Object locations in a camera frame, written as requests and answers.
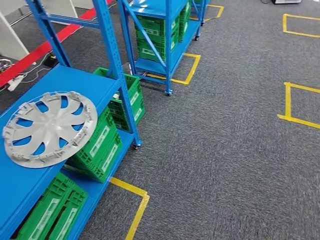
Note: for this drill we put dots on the blue metal shelf rack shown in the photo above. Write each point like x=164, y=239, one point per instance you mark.
x=75, y=82

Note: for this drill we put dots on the white desk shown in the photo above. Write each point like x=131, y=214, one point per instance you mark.
x=12, y=39

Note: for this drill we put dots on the blue metal cart frame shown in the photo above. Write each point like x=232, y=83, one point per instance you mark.
x=168, y=49

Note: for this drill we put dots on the white power strip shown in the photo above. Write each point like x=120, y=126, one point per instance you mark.
x=16, y=82

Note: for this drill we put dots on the grey wheel hubcap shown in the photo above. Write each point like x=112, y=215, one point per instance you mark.
x=50, y=129

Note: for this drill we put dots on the red barrier belt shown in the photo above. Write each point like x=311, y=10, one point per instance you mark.
x=37, y=51

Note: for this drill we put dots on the black box device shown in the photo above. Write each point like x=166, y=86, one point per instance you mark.
x=51, y=61

